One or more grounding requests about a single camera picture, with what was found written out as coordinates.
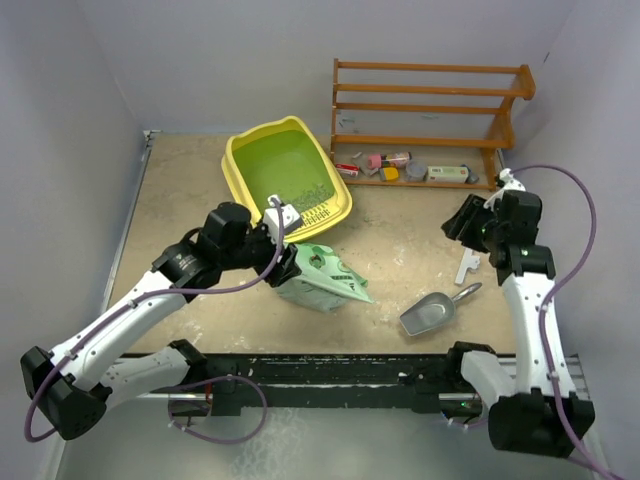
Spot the purple camera cable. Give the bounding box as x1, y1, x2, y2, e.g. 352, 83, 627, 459
509, 164, 626, 480
24, 199, 286, 443

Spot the silver metal scoop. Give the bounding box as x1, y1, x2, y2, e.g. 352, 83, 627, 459
400, 282, 482, 336

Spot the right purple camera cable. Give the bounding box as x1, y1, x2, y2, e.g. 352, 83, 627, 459
509, 164, 626, 480

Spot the red white small box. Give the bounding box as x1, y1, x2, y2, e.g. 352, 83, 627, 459
335, 164, 360, 177

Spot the pink tape roll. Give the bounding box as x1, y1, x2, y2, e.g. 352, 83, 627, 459
367, 154, 382, 169

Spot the grey small object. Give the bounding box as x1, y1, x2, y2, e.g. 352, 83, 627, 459
462, 164, 479, 184

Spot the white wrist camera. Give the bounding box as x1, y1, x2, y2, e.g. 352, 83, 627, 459
483, 168, 526, 211
262, 194, 303, 239

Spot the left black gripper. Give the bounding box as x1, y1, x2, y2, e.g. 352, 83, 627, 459
219, 218, 301, 286

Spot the white plastic bracket piece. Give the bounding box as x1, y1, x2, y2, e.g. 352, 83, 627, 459
454, 248, 481, 285

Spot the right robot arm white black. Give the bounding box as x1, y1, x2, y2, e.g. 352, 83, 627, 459
442, 189, 595, 459

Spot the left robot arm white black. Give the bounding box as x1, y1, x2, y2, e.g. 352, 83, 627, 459
20, 195, 302, 443

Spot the wooden three-tier rack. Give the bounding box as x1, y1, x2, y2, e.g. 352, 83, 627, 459
329, 59, 536, 191

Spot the grey round container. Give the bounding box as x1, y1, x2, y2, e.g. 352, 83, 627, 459
405, 159, 428, 183

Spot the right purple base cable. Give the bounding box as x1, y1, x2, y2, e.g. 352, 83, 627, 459
447, 399, 494, 432

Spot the yellow green litter box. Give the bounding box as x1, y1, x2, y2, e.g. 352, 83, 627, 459
221, 116, 353, 243

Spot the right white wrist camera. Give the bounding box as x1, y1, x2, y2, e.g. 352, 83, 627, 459
483, 168, 526, 211

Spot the pink patterned tube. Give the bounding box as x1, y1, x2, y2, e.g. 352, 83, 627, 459
381, 152, 412, 168

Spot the white green long box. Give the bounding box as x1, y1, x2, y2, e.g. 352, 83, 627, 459
425, 166, 469, 184

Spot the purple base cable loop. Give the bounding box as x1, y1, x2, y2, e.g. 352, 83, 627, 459
167, 376, 268, 445

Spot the yellow grey sponge block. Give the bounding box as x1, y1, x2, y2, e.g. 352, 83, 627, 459
379, 167, 399, 182

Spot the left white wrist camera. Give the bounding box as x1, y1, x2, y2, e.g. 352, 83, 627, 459
262, 194, 303, 239

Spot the green cat litter bag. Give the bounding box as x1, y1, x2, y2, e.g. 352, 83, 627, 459
275, 243, 374, 313

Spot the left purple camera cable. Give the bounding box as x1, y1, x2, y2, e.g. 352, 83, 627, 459
24, 199, 286, 443

